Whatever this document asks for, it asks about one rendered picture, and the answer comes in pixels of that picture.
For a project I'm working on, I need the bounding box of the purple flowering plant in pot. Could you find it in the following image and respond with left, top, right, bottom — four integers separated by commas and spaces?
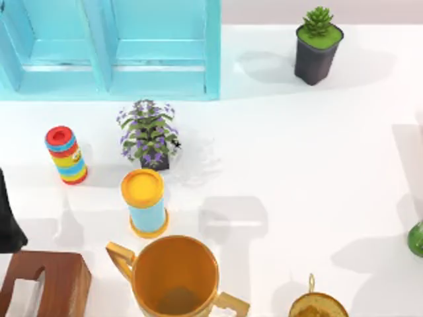
116, 98, 183, 172

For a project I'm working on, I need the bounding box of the yellow and blue can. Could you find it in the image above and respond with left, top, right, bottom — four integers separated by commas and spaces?
120, 168, 170, 239

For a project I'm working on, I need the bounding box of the large golden trophy cup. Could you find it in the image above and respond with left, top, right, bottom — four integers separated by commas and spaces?
105, 234, 251, 317

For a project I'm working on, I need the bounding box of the light blue rack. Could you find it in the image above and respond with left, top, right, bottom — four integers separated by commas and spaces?
0, 0, 221, 102

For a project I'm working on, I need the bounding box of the red striped can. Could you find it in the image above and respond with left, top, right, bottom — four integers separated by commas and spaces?
44, 125, 89, 186

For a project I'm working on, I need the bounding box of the green succulent in grey pot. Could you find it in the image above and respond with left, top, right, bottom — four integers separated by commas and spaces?
294, 5, 344, 87

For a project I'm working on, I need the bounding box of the small golden trophy cup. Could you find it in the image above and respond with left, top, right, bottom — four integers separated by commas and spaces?
288, 273, 350, 317

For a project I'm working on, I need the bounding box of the brown wooden tissue box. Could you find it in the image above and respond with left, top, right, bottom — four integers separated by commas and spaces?
0, 250, 93, 317

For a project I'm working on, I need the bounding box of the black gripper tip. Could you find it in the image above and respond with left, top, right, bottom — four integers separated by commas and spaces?
0, 168, 29, 254

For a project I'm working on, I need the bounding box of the green bottle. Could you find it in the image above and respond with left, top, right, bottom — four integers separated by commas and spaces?
407, 221, 423, 259

